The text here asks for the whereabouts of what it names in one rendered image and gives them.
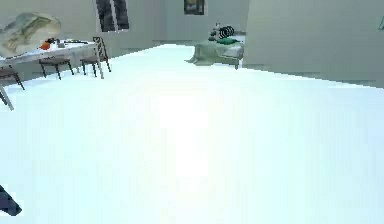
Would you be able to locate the bed with green blanket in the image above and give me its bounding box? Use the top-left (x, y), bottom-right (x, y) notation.
top-left (185, 37), bottom-right (245, 70)

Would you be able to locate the green pillow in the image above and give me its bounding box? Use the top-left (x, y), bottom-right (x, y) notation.
top-left (216, 37), bottom-right (240, 46)

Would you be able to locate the black white striped pillow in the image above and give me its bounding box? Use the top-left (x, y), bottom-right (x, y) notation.
top-left (218, 25), bottom-right (236, 40)

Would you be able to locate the dark wooden chair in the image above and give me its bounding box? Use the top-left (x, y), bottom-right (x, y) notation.
top-left (0, 65), bottom-right (26, 106)
top-left (79, 36), bottom-right (112, 78)
top-left (38, 56), bottom-right (75, 81)

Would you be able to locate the dark window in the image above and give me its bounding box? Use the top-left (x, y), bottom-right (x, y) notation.
top-left (95, 0), bottom-right (131, 33)

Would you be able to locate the white dining table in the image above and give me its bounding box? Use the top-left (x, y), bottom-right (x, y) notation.
top-left (0, 39), bottom-right (105, 112)

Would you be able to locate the orange red object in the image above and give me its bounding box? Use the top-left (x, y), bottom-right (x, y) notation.
top-left (39, 37), bottom-right (55, 51)

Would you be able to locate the dark blue grey object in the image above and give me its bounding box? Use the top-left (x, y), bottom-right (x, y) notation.
top-left (0, 184), bottom-right (23, 217)

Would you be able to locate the dark framed wall picture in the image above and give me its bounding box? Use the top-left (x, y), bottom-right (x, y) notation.
top-left (183, 0), bottom-right (206, 16)

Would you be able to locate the round landscape wall picture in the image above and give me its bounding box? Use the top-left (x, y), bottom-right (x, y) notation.
top-left (0, 12), bottom-right (63, 59)

